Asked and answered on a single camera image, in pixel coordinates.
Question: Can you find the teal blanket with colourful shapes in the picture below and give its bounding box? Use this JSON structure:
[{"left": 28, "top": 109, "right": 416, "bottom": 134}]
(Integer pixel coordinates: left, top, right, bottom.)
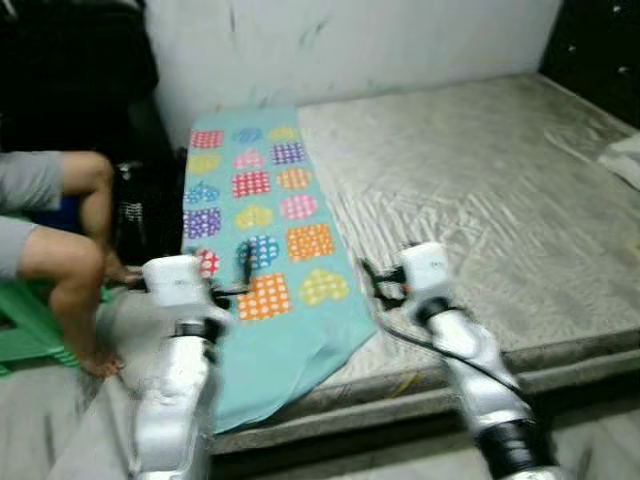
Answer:
[{"left": 180, "top": 108, "right": 379, "bottom": 433}]

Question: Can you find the white pillow with green tree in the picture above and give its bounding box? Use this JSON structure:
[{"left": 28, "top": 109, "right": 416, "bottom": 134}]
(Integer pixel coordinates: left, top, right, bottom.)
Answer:
[{"left": 597, "top": 133, "right": 640, "bottom": 189}]

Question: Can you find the black bed base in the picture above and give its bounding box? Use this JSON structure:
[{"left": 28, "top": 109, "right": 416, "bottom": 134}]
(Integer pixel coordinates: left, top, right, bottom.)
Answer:
[{"left": 210, "top": 370, "right": 640, "bottom": 471}]

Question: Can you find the black bag with white print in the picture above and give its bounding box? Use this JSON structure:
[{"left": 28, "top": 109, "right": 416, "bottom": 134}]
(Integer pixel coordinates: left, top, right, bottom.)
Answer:
[{"left": 112, "top": 160, "right": 176, "bottom": 263}]

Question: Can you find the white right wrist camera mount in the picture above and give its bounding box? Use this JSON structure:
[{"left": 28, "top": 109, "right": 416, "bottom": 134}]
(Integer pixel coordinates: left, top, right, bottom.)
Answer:
[{"left": 400, "top": 242, "right": 453, "bottom": 299}]

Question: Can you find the green plastic stool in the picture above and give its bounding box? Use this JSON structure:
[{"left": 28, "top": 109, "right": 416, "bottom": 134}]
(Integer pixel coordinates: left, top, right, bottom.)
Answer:
[{"left": 0, "top": 278, "right": 111, "bottom": 379}]

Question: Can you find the seated person in grey shorts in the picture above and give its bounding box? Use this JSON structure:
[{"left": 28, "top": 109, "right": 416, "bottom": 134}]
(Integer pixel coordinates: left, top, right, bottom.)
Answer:
[{"left": 0, "top": 150, "right": 141, "bottom": 379}]

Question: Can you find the black tufted headboard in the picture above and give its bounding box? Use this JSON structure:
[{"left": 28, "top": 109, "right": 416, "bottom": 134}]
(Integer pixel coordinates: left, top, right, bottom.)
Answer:
[{"left": 538, "top": 0, "right": 640, "bottom": 126}]

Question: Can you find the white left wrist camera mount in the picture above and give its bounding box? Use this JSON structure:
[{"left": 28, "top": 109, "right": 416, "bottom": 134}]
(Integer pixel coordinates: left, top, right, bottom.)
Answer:
[{"left": 142, "top": 255, "right": 209, "bottom": 309}]

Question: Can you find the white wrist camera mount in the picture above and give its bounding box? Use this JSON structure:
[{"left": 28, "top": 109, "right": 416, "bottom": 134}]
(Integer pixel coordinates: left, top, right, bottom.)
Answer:
[
  {"left": 400, "top": 242, "right": 453, "bottom": 299},
  {"left": 142, "top": 255, "right": 209, "bottom": 309}
]

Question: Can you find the grey quilted mattress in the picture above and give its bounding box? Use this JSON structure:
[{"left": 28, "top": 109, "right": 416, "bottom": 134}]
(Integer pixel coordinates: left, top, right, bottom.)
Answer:
[{"left": 205, "top": 72, "right": 640, "bottom": 456}]

